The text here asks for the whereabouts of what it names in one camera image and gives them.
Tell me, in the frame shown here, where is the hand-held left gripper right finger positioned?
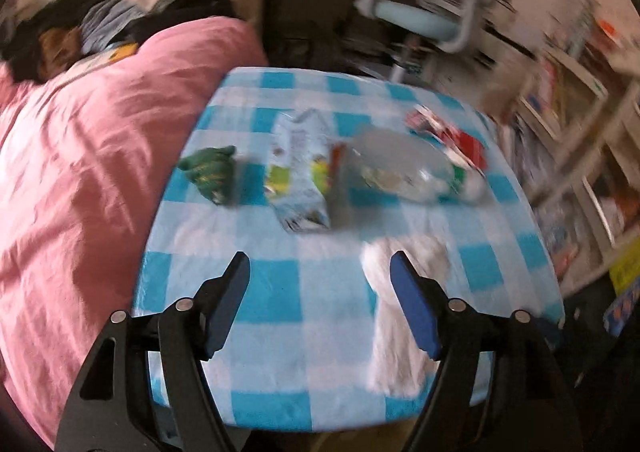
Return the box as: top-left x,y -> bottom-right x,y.
390,251 -> 583,452

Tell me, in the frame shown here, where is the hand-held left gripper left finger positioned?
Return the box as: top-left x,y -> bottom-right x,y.
54,251 -> 251,452

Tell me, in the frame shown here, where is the white cloth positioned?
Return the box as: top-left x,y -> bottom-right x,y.
361,233 -> 452,397

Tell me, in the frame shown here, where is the green wrapper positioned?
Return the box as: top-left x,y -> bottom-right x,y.
178,145 -> 237,206

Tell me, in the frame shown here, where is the clear plastic bottle green label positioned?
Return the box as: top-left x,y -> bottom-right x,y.
349,129 -> 489,206

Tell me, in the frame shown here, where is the long orange peel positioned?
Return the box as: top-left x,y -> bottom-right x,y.
328,142 -> 349,198

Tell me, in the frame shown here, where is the red snack wrapper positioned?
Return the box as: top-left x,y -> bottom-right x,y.
406,105 -> 489,179

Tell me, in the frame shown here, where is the blue checked tablecloth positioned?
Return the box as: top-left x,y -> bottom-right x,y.
131,66 -> 567,434

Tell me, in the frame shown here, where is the pink duvet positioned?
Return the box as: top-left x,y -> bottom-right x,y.
0,16 -> 269,449

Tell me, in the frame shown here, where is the white bookshelf with books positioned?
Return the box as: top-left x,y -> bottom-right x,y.
512,27 -> 640,295

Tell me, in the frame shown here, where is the colourful book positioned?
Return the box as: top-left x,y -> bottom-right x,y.
74,42 -> 139,72

